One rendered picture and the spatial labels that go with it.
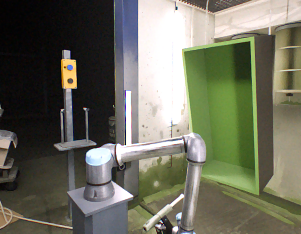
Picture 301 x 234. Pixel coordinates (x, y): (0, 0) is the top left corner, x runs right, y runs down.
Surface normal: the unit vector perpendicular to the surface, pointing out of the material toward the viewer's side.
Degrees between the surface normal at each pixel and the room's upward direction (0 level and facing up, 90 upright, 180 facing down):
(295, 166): 57
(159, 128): 90
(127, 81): 90
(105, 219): 90
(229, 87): 102
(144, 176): 90
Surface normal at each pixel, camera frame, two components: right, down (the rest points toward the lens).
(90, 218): -0.12, 0.11
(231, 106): -0.70, 0.27
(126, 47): 0.62, 0.08
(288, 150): -0.66, -0.49
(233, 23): -0.79, 0.06
